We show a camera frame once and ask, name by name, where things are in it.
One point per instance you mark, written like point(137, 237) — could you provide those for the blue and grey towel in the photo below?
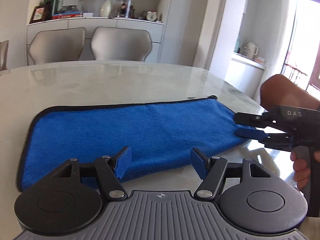
point(160, 135)

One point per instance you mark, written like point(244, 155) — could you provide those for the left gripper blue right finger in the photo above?
point(199, 161)

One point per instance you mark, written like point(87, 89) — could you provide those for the right beige dining chair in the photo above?
point(120, 44)

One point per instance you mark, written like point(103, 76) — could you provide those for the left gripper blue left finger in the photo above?
point(122, 161)

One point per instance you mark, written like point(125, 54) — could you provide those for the person right hand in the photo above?
point(301, 171)

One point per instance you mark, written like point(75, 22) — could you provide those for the stack of books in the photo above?
point(67, 15)

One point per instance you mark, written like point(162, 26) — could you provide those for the left beige dining chair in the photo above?
point(53, 46)

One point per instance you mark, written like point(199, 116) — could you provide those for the clear photo display case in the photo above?
point(124, 9)

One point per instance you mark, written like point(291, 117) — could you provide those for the beige dining chair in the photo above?
point(53, 46)
point(120, 44)

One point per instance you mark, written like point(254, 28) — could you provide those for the framed picture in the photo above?
point(39, 14)

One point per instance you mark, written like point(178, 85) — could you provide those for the white sideboard cabinet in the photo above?
point(155, 30)

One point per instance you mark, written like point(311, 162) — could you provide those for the white alarm clock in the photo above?
point(151, 16)

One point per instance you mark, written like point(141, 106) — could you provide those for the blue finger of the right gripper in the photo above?
point(250, 133)
point(247, 119)

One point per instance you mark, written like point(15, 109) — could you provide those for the brown leather chair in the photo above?
point(279, 90)

